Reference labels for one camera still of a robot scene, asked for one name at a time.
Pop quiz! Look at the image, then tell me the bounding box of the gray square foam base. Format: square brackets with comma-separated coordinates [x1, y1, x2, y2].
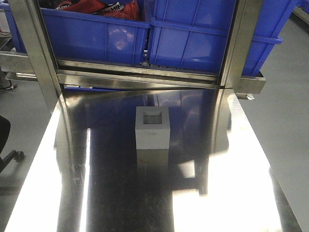
[135, 106, 170, 150]

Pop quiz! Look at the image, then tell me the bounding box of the blue plastic bin centre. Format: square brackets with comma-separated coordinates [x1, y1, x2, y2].
[146, 0, 282, 76]

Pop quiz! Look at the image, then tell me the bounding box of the blue bin with red items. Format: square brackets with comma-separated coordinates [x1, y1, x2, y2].
[41, 0, 150, 64]

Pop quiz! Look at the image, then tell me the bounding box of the black office chair base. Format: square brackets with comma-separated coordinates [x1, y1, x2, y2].
[0, 116, 25, 172]

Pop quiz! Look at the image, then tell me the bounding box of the red and black clothing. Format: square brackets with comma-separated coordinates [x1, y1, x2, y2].
[50, 0, 140, 21]

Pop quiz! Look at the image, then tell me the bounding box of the stainless steel rack frame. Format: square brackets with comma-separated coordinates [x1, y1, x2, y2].
[0, 0, 266, 111]

